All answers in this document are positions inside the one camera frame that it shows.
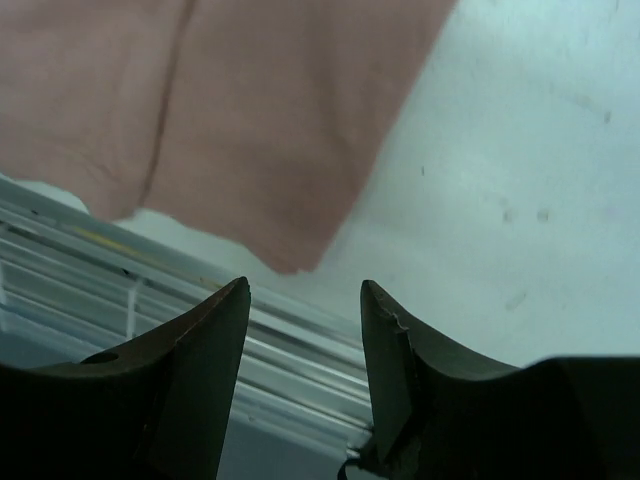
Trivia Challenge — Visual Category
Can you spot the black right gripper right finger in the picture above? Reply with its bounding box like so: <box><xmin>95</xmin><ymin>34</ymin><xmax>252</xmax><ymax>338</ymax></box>
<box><xmin>360</xmin><ymin>280</ymin><xmax>639</xmax><ymax>479</ymax></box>

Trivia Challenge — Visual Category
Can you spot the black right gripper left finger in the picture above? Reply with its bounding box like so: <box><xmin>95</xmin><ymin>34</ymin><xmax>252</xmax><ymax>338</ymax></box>
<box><xmin>1</xmin><ymin>277</ymin><xmax>250</xmax><ymax>479</ymax></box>

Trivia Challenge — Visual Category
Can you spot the dusty pink t-shirt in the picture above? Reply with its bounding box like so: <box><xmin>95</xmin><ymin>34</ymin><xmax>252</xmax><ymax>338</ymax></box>
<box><xmin>1</xmin><ymin>1</ymin><xmax>453</xmax><ymax>274</ymax></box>

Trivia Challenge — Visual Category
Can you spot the aluminium extrusion frame rail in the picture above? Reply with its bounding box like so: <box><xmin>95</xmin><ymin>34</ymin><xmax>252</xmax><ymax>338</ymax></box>
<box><xmin>1</xmin><ymin>181</ymin><xmax>372</xmax><ymax>456</ymax></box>

